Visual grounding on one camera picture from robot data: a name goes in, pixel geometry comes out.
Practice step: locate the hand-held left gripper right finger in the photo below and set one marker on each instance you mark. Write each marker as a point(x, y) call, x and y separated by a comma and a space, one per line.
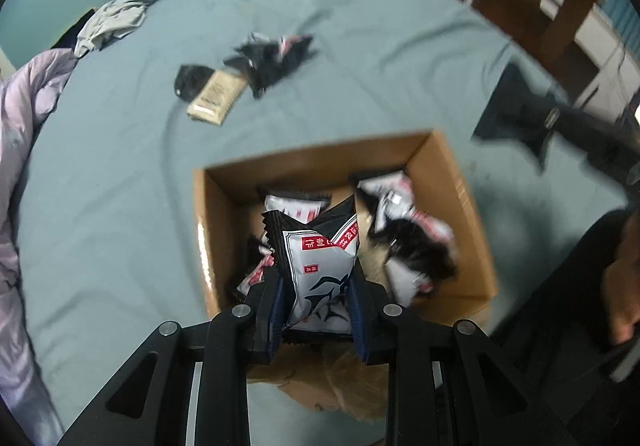
point(360, 321)

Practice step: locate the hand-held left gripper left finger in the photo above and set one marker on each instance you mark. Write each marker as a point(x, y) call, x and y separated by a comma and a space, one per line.
point(275, 321)

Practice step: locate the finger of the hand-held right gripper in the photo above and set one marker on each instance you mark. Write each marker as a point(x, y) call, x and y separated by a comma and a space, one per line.
point(520, 120)

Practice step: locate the black white snack packet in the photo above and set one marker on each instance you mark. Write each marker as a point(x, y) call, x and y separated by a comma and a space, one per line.
point(415, 246)
point(402, 282)
point(315, 266)
point(252, 276)
point(295, 208)
point(395, 196)

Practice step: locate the brown cardboard box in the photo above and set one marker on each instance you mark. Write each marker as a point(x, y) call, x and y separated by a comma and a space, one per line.
point(450, 226)

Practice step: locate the pile of snack packets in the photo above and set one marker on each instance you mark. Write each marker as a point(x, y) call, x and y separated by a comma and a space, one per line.
point(265, 60)

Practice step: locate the person's right forearm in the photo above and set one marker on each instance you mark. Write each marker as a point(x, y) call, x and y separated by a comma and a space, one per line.
point(550, 301)

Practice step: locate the person's right hand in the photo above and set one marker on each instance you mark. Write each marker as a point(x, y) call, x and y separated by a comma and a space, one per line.
point(625, 281)

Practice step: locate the white desk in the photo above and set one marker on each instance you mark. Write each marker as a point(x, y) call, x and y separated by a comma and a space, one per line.
point(610, 75)

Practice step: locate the beige snack bar packet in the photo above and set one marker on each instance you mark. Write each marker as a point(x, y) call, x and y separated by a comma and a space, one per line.
point(217, 95)

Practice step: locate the small black packet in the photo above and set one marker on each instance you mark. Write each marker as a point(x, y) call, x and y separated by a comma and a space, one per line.
point(192, 80)

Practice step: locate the purple quilt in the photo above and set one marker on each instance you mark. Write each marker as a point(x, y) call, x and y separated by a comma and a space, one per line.
point(20, 125)

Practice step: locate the grey cloth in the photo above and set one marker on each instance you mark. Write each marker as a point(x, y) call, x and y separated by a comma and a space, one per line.
point(115, 15)

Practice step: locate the dark cloth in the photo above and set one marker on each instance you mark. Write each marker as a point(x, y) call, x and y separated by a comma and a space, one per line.
point(75, 33)

